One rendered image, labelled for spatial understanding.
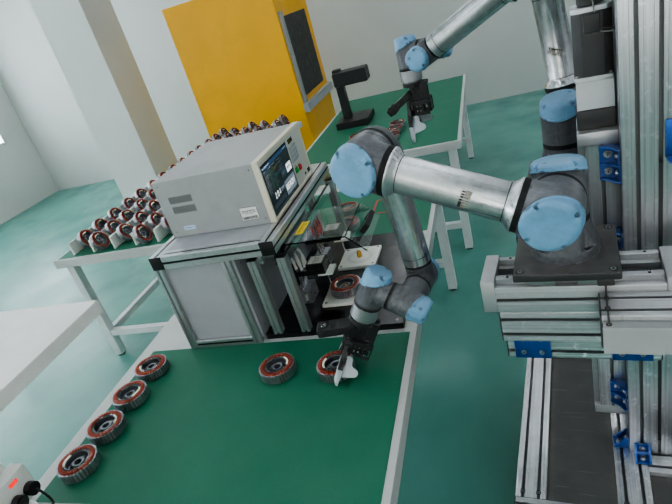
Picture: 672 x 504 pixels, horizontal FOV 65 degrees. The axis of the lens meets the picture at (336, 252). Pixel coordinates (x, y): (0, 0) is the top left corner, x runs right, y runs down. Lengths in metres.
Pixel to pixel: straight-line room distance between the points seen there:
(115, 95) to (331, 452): 4.70
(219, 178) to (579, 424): 1.46
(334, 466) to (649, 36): 1.15
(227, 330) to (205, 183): 0.50
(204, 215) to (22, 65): 7.74
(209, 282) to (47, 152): 8.06
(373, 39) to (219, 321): 5.54
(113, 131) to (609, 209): 4.93
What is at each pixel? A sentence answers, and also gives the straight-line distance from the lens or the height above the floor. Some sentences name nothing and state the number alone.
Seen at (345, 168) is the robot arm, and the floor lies 1.37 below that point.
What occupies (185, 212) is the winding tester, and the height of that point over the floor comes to 1.20.
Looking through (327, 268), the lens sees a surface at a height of 0.88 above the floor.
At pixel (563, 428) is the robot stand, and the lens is 2.06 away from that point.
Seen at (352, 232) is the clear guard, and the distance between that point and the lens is 1.61.
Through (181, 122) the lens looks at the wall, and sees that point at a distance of 8.14.
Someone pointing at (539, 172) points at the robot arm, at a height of 1.26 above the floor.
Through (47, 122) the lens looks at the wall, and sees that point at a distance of 9.45.
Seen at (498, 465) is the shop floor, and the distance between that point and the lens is 2.23.
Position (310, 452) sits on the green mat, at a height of 0.75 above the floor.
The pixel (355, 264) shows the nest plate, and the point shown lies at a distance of 2.01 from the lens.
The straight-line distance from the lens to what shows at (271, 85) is 5.41.
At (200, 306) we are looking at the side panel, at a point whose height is 0.91.
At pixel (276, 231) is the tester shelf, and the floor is 1.12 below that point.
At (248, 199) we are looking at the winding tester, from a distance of 1.69.
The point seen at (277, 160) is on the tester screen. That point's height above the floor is 1.27.
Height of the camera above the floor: 1.71
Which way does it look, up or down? 26 degrees down
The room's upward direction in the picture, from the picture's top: 17 degrees counter-clockwise
